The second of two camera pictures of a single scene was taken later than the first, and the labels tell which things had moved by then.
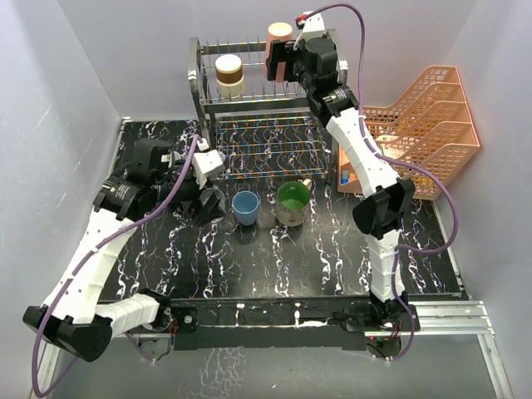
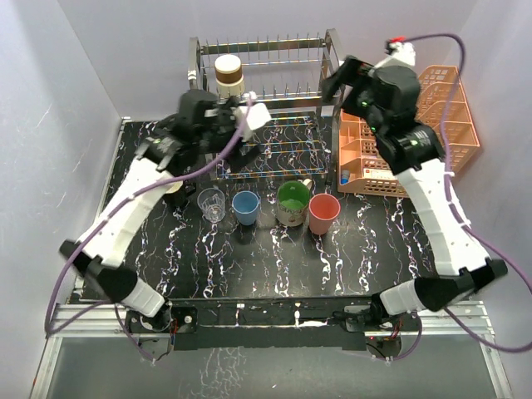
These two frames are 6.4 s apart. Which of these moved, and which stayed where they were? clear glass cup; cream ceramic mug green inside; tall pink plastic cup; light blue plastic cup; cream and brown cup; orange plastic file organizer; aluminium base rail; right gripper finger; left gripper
Moved: right gripper finger; left gripper; tall pink plastic cup
Stayed: cream ceramic mug green inside; light blue plastic cup; cream and brown cup; aluminium base rail; orange plastic file organizer; clear glass cup
